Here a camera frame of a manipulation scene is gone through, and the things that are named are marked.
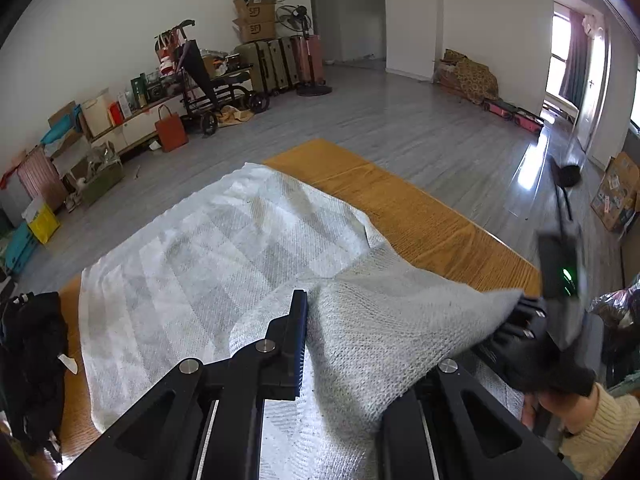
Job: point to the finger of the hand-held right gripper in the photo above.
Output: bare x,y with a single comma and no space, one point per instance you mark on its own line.
530,307
515,337

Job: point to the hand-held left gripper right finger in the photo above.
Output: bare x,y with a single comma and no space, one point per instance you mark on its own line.
400,440

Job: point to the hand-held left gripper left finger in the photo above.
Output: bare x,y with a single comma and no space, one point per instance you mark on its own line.
301,345

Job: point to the grey knit sweater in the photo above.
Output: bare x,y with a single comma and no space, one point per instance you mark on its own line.
225,260

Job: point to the black striped garment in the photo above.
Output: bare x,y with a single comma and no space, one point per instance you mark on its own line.
35,360

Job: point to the person's right hand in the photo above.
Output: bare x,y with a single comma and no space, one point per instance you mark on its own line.
570,410

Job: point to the cardboard box with stickers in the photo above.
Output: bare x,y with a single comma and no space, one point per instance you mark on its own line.
617,195

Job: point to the white door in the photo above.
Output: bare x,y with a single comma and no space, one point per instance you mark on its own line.
595,95

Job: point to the brown patterned cover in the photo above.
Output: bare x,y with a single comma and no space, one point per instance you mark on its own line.
472,77

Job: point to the tan crumpled cloth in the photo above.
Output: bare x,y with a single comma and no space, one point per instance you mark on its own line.
237,114

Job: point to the orange paper bag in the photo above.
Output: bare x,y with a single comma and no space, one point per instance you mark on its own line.
172,132

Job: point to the purple curtain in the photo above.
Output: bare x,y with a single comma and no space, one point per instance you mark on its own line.
572,60

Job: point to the olive green crate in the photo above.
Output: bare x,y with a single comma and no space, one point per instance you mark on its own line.
102,185

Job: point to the pair of light sneakers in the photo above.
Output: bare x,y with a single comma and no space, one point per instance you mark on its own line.
72,202

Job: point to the white low cabinet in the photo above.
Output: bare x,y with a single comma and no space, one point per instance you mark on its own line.
140,127

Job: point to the clear plastic bag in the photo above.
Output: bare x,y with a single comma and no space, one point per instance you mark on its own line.
102,157

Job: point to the olive green suitcase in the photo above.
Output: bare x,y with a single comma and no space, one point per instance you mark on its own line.
285,62
255,67

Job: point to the yellow shopping bag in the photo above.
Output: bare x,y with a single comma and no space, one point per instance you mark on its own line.
45,225

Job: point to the black folding cart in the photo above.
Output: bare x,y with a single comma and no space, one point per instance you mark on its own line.
200,80

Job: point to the pink suitcase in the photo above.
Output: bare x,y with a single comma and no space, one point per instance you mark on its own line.
307,60
42,182

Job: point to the red box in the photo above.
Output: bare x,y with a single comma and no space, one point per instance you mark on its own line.
116,114

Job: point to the teal flat case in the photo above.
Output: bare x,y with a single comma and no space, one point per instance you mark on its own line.
20,250

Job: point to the white stacked boxes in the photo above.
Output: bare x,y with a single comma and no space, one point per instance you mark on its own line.
70,152

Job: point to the green gift box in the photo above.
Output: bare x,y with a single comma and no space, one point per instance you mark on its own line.
140,90

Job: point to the red and white tote bag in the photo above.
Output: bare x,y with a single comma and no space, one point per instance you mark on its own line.
167,57

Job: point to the printed cardboard box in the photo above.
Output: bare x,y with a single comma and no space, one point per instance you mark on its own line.
255,31
255,7

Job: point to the grey suitcase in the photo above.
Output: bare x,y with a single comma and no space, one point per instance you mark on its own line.
10,205

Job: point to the teal cloth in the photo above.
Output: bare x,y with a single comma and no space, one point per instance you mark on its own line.
52,135

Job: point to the black standing fan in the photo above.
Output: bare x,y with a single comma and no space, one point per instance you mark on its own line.
300,17

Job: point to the open cardboard box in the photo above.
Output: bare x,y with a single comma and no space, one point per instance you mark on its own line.
62,115

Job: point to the pink cases by wall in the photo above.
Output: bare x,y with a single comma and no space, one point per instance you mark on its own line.
515,117

